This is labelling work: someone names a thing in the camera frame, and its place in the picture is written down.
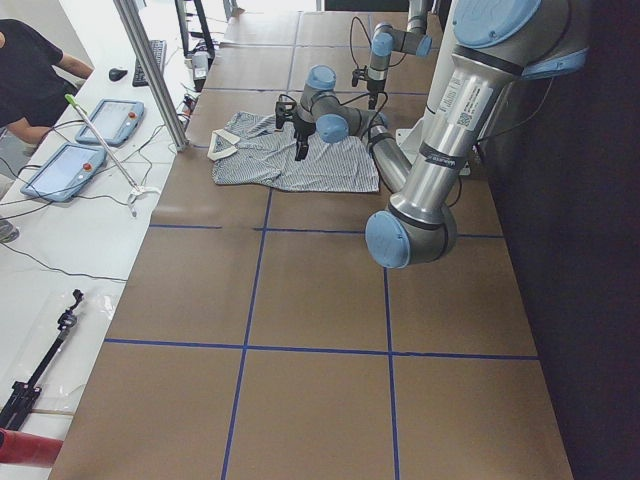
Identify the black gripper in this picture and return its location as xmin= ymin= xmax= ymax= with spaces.
xmin=275 ymin=100 xmax=316 ymax=161
xmin=351 ymin=67 xmax=386 ymax=110

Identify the navy white striped polo shirt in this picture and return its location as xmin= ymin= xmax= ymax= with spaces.
xmin=207 ymin=111 xmax=379 ymax=193

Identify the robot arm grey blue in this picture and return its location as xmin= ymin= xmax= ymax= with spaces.
xmin=275 ymin=0 xmax=591 ymax=268
xmin=351 ymin=0 xmax=432 ymax=110

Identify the white reacher grabber stick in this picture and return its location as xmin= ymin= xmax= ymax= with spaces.
xmin=64 ymin=94 xmax=161 ymax=218

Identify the black keyboard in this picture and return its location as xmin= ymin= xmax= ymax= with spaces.
xmin=131 ymin=39 xmax=168 ymax=88

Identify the blue teach pendant far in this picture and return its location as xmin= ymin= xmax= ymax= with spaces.
xmin=89 ymin=99 xmax=145 ymax=147

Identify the blue teach pendant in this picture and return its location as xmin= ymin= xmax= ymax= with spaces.
xmin=20 ymin=143 xmax=106 ymax=202
xmin=89 ymin=99 xmax=145 ymax=147

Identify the black computer mouse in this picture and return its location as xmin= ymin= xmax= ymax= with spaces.
xmin=108 ymin=68 xmax=128 ymax=82

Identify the blue teach pendant near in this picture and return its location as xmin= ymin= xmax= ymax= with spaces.
xmin=20 ymin=143 xmax=106 ymax=202

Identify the person in black shirt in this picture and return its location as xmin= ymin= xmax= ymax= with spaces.
xmin=1 ymin=19 xmax=93 ymax=145

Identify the red cylinder object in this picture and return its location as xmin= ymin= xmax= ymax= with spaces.
xmin=0 ymin=429 xmax=63 ymax=468

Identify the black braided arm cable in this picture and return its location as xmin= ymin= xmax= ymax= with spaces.
xmin=277 ymin=92 xmax=396 ymax=151

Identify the aluminium frame post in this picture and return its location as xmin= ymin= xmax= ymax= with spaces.
xmin=113 ymin=0 xmax=188 ymax=152

